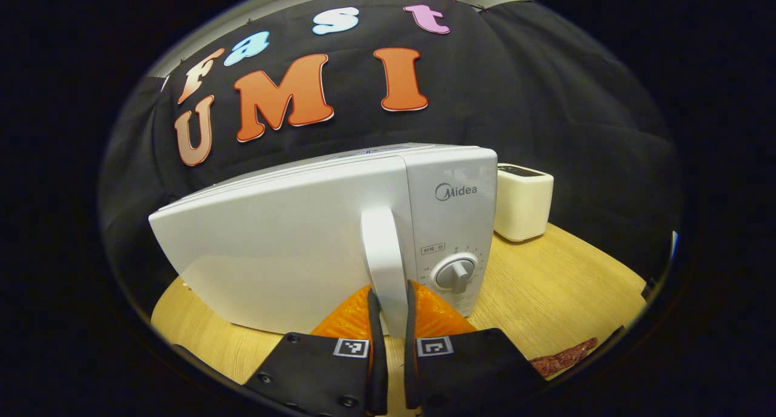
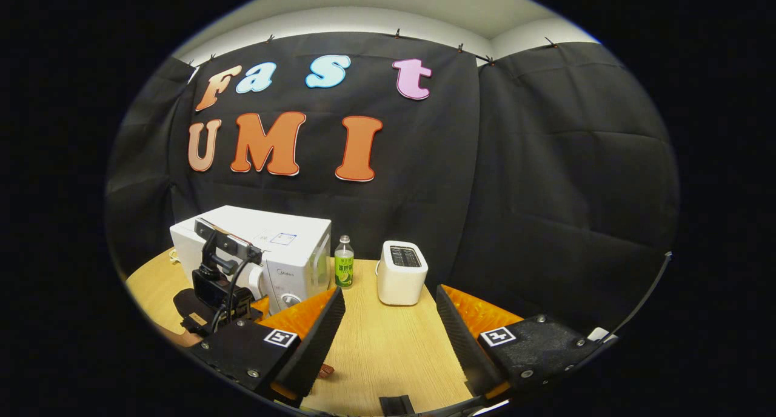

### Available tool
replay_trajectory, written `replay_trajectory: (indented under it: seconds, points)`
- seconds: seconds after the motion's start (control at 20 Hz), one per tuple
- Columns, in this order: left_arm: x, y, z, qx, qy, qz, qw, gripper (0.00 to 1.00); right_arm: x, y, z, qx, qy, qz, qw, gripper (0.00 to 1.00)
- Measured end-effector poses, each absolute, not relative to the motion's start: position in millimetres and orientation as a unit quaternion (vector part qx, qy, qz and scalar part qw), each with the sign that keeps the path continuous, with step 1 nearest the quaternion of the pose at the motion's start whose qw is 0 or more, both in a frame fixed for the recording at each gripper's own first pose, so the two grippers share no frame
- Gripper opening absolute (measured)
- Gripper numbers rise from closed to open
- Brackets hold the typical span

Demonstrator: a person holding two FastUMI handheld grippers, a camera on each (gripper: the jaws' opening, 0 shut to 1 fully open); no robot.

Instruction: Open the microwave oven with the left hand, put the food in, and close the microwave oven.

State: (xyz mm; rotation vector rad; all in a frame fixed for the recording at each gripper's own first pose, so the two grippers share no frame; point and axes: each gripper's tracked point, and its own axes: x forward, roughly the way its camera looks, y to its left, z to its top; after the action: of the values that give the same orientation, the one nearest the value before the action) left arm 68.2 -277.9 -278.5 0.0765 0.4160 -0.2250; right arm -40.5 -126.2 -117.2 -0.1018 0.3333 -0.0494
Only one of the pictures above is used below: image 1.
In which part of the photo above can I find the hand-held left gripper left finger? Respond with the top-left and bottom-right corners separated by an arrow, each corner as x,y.
242,284 -> 389,417

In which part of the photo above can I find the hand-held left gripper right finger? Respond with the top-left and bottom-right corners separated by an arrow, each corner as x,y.
403,279 -> 546,417

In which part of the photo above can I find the red meat slice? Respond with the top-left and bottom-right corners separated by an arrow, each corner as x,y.
529,338 -> 598,379

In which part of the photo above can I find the white microwave oven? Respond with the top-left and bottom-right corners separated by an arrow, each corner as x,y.
149,143 -> 499,339

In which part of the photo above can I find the white toaster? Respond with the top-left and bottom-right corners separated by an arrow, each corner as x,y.
494,164 -> 554,242

